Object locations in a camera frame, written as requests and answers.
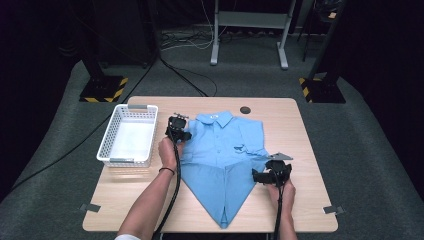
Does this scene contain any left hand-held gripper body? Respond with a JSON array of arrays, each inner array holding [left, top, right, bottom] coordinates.
[[165, 112, 190, 144]]

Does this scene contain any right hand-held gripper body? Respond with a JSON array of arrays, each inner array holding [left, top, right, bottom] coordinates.
[[264, 152, 295, 188]]

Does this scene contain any blue shirt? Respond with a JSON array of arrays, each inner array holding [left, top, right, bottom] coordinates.
[[179, 110, 270, 230]]

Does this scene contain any person's left hand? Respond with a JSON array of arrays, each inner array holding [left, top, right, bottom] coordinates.
[[157, 135, 185, 172]]

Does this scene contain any person's right hand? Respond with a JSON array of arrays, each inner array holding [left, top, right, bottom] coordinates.
[[266, 179, 297, 217]]

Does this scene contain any white plastic basket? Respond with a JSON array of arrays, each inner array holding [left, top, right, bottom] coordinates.
[[96, 103, 159, 168]]

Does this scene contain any grey tape piece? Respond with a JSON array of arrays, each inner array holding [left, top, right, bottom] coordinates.
[[79, 203, 102, 213], [322, 205, 345, 215]]

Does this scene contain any black yellow striped stand base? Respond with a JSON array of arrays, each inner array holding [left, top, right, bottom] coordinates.
[[78, 75, 129, 104], [298, 76, 347, 104]]

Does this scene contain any black cabinet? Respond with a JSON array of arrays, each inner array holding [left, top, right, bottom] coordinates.
[[91, 0, 159, 67]]

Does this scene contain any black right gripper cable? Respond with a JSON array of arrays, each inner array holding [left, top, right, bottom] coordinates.
[[272, 164, 285, 240]]

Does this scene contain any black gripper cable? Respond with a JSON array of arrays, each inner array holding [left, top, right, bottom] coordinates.
[[272, 164, 285, 240], [153, 128, 183, 240]]

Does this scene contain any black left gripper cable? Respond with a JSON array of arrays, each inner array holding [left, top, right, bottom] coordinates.
[[153, 128, 183, 240]]

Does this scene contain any tangle of floor cables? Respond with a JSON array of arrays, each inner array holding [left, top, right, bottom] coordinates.
[[160, 28, 218, 52]]

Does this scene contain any long black floor cable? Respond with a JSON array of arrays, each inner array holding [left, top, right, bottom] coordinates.
[[9, 56, 219, 193]]

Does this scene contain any white metal stand frame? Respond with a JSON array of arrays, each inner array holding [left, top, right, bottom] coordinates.
[[209, 0, 297, 71]]

